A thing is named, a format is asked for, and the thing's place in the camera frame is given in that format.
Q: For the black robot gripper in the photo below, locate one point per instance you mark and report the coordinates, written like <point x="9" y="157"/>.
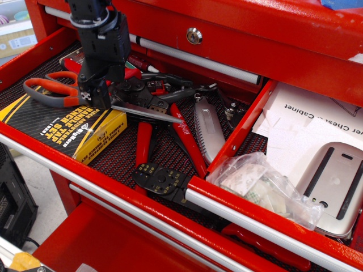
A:
<point x="106" y="45"/>

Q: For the orange grey handled scissors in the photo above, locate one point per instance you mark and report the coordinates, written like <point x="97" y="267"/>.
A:
<point x="53" y="93"/>

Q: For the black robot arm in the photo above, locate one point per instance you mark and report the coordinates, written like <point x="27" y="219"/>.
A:
<point x="92" y="6"/>

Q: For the black red drawer liner mat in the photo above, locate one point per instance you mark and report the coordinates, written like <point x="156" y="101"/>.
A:
<point x="118" y="159"/>

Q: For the red lower drawer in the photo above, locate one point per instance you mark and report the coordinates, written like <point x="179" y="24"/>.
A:
<point x="96" y="238"/>

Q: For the large open red drawer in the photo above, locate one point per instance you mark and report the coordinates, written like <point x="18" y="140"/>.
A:
<point x="78" y="183"/>

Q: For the small open red drawer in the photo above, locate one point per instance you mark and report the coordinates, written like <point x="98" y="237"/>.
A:
<point x="248" y="220"/>

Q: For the socket bit set package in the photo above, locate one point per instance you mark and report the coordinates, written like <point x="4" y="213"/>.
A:
<point x="73" y="61"/>

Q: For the yellow black tap wrench box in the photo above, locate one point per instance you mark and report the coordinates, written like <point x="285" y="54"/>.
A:
<point x="81" y="132"/>

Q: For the red marker pen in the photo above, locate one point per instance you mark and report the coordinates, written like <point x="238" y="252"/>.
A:
<point x="142" y="64"/>

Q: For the red black ratchet crimping tool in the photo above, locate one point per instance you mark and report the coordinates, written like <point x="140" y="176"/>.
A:
<point x="134" y="90"/>

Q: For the grey black pliers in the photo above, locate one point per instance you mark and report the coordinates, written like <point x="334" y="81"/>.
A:
<point x="173" y="88"/>

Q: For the silver cabinet lock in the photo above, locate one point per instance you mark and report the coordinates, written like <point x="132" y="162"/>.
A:
<point x="194" y="36"/>

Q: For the black device on floor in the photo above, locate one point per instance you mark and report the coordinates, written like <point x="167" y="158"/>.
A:
<point x="18" y="208"/>

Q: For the clear plastic bag of parts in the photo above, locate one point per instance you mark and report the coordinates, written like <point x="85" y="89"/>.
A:
<point x="251" y="177"/>

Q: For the white cabinet manual paper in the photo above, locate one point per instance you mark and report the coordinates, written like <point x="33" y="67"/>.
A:
<point x="297" y="123"/>

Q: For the red tool chest cabinet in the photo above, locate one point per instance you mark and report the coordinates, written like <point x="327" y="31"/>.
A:
<point x="300" y="43"/>

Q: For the red handled wire crimper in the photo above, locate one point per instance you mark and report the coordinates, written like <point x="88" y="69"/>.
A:
<point x="165" y="156"/>

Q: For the silver wireless mouse upside down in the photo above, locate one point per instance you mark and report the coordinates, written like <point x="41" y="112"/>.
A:
<point x="334" y="179"/>

